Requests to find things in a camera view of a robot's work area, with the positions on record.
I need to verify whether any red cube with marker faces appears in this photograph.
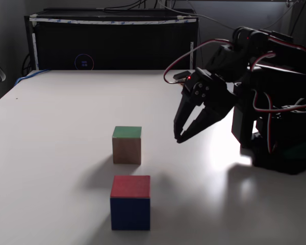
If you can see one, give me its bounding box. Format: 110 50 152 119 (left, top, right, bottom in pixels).
110 175 151 231

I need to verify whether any small black camera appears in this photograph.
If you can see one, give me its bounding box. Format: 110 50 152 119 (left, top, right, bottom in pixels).
173 72 192 85

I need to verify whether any black equipment cabinet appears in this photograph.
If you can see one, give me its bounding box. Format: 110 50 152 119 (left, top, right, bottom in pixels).
24 9 201 71

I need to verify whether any blue cable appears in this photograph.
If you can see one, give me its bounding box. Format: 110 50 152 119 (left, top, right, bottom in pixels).
14 68 51 85

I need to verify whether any red white servo cable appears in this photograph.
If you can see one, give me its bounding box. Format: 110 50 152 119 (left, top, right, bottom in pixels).
163 38 232 85
252 88 306 154

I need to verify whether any white printed tape strip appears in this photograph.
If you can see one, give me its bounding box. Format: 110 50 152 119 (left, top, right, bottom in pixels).
28 14 194 26

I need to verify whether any wooden cube with green face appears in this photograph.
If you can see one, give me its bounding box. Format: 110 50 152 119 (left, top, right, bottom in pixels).
112 126 143 164

